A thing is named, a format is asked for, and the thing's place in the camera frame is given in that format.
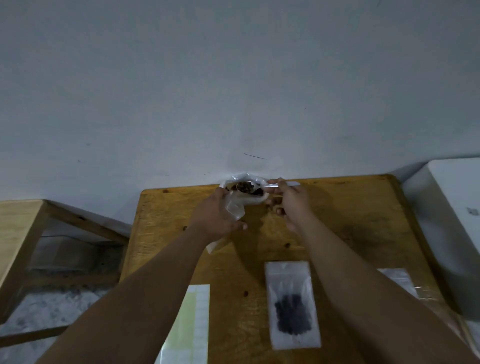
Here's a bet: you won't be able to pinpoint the person's right hand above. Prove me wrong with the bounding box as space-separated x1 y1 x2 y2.
264 178 319 233

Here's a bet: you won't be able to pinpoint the person's left hand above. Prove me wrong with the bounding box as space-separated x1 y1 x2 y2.
187 186 248 245

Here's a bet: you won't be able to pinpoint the white plastic spoon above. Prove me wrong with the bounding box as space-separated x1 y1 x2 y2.
235 181 301 197

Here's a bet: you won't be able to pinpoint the clear plastic bag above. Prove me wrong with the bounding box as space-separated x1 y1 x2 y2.
205 172 271 254

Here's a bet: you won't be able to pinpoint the person's right forearm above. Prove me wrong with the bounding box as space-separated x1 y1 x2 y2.
296 217 480 364

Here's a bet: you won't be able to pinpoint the person's left forearm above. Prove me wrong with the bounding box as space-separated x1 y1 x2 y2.
37 225 209 364

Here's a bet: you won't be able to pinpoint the dark coffee beans heap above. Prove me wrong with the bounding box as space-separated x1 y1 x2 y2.
230 181 265 197

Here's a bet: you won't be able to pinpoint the sealed clear pouch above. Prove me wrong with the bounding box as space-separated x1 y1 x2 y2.
264 260 322 351

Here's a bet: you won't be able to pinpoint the dark beans inside pouch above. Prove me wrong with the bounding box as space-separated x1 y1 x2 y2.
274 293 313 336

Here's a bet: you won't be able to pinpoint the white and green paper sheet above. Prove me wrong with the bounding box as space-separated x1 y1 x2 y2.
155 284 211 364

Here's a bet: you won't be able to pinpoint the empty clear pouch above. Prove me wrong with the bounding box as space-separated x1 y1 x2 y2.
376 268 421 301

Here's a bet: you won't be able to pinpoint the white box appliance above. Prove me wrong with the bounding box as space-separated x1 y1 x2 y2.
400 157 480 320

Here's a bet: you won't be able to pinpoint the crumpled clear plastic wrap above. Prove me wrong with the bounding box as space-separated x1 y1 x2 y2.
416 287 476 351

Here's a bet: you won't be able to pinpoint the light wooden side table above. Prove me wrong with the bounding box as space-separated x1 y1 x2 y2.
0 199 131 348

